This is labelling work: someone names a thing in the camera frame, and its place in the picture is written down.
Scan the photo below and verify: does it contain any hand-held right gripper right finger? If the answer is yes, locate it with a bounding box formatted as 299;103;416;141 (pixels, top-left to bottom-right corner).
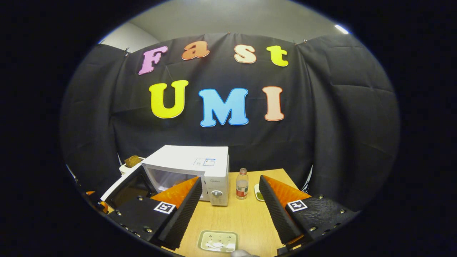
259;175;359;255

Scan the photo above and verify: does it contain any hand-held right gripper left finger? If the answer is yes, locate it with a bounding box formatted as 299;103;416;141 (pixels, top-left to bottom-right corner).
107;176;203;251

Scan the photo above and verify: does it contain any pale green food plate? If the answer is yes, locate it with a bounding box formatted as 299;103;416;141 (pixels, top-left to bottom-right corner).
197;230;239;253

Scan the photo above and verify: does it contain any white microwave oven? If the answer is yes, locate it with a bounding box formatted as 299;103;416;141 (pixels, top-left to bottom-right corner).
100;145;230;210

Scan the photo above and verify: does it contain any white toaster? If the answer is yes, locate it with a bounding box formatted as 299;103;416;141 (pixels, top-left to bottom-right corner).
119;157;146;176

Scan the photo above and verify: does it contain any clear bottle with red label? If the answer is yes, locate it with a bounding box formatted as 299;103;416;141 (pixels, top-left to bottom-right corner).
236;167;249;200

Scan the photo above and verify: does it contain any black backdrop cloth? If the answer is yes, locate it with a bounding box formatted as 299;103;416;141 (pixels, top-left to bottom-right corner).
60;33;401;212

